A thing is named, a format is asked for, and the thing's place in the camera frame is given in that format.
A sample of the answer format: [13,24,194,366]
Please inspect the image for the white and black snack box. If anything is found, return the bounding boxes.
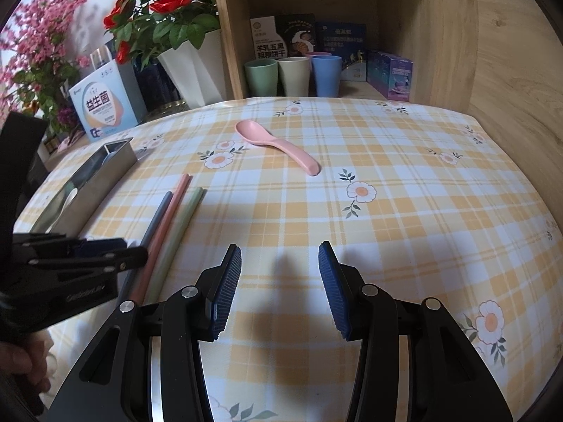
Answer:
[250,18,286,61]

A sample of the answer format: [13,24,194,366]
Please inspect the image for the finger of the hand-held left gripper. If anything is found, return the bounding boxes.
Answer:
[30,246,149,274]
[13,233,128,261]

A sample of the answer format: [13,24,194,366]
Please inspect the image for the gold glass dish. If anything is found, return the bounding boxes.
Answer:
[145,100,190,119]

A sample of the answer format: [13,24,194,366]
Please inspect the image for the blue cup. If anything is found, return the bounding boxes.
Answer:
[311,55,342,96]

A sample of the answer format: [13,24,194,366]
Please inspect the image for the green cup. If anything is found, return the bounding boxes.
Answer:
[245,59,279,97]

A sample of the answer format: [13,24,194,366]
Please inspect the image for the person's left hand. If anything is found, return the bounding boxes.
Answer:
[0,329,58,393]

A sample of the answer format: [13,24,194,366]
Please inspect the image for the red roses in white vase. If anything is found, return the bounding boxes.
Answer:
[103,0,227,108]

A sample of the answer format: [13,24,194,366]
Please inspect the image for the blue chopstick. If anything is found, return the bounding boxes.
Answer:
[116,191,174,306]

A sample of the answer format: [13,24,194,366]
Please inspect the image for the pink blossom plant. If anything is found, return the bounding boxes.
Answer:
[0,0,89,137]

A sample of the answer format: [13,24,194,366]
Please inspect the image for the pink chopstick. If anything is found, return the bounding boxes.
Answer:
[135,175,194,304]
[127,173,189,306]

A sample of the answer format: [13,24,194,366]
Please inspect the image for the beige cup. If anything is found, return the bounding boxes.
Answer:
[277,56,311,96]

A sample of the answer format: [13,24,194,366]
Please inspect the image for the small pink box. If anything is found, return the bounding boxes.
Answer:
[42,127,88,154]

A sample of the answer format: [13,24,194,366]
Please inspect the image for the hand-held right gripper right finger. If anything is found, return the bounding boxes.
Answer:
[317,241,513,422]

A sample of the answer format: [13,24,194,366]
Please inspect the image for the long metal utensil tray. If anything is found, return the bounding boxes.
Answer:
[29,138,136,247]

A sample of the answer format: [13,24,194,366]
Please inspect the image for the purple box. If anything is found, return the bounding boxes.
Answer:
[366,49,414,100]

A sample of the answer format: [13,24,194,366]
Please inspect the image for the metal tumbler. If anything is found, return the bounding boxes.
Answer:
[90,46,117,70]

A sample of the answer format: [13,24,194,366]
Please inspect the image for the yellow plaid floral tablecloth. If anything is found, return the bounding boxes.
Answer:
[18,96,559,422]

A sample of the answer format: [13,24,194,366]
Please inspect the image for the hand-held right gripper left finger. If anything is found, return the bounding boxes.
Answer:
[44,244,243,422]

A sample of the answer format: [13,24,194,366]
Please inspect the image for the wooden shelf unit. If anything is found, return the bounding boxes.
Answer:
[211,0,482,117]

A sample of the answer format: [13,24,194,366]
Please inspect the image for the light blue printed box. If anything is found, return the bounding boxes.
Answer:
[68,59,148,142]

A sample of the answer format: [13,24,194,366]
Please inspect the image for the blue and white box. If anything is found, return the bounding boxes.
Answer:
[315,22,368,83]

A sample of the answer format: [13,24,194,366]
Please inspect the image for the black chair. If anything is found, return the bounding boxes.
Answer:
[0,112,49,235]

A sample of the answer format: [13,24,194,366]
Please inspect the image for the pink spoon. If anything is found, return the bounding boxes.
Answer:
[235,120,323,177]

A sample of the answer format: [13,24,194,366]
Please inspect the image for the beige spoon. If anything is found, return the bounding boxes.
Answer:
[44,188,79,234]

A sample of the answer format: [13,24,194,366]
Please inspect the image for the dark illustrated box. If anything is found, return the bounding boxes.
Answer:
[275,14,316,58]

